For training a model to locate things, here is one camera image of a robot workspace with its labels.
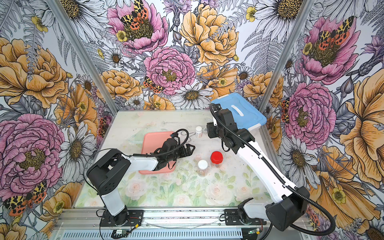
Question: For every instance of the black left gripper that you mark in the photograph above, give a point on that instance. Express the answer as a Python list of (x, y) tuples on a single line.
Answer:
[(189, 152)]

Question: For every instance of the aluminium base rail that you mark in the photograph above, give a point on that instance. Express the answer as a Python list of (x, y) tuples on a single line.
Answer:
[(175, 223)]

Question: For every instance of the blue lid storage box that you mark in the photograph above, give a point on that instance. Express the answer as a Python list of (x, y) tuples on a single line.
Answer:
[(245, 115)]

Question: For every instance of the aluminium corner post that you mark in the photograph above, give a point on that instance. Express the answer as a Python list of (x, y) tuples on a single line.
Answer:
[(62, 18), (291, 41)]

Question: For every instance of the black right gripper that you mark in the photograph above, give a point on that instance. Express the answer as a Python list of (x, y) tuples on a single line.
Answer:
[(210, 127)]

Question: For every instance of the red lid candy jar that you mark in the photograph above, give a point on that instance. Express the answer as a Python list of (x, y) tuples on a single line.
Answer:
[(216, 159)]

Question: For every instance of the white lid candy jar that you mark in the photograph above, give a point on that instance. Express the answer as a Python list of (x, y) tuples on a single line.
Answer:
[(202, 168)]

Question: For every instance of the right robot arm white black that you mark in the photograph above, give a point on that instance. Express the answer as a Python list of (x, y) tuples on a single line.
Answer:
[(289, 202)]

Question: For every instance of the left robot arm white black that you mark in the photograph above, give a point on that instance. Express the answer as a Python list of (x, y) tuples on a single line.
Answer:
[(106, 174)]

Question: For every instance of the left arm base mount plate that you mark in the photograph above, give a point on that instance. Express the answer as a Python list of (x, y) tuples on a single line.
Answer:
[(127, 218)]

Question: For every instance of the aluminium corner post left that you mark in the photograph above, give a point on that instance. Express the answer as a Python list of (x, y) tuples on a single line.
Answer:
[(62, 18)]

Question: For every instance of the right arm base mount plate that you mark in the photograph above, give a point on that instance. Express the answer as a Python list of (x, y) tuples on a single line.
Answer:
[(243, 216)]

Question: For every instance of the aluminium corner post right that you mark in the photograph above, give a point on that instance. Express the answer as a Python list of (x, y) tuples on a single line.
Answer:
[(291, 41)]

